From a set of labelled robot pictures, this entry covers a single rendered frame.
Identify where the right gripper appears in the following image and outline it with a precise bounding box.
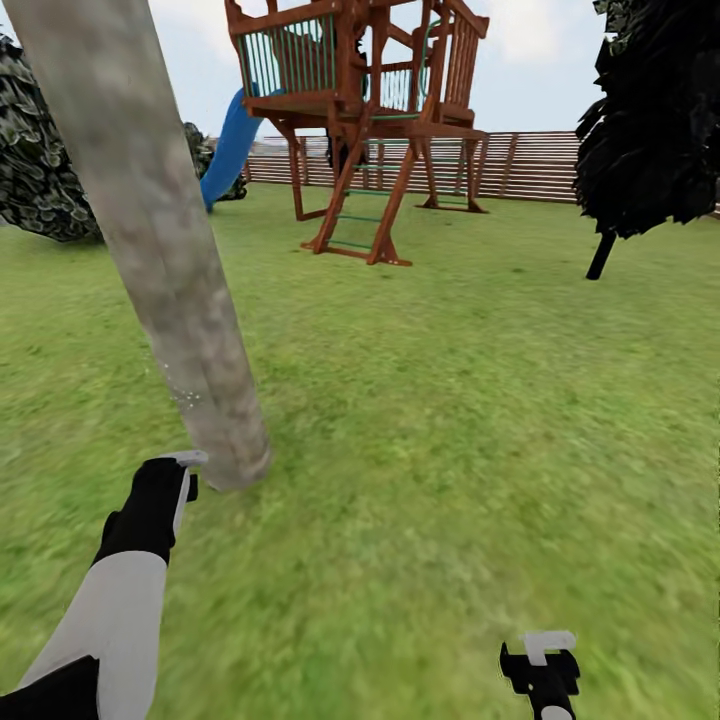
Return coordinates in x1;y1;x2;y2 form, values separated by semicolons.
501;644;581;697

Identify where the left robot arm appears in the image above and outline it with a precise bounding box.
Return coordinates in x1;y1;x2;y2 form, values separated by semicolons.
0;450;210;720

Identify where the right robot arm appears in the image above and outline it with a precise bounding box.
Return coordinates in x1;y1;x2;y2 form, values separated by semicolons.
501;629;581;720

